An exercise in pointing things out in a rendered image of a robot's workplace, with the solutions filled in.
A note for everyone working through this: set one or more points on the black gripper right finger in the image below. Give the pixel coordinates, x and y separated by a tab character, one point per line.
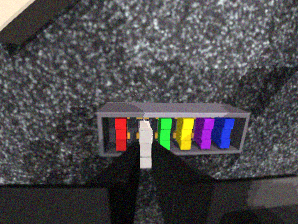
189	196

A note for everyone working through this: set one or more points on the red fuse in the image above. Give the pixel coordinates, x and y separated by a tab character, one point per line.
121	133

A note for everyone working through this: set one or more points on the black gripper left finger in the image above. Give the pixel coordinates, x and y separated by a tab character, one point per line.
108	198

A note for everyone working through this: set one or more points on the green fuse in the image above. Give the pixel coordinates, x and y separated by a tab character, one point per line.
164	127

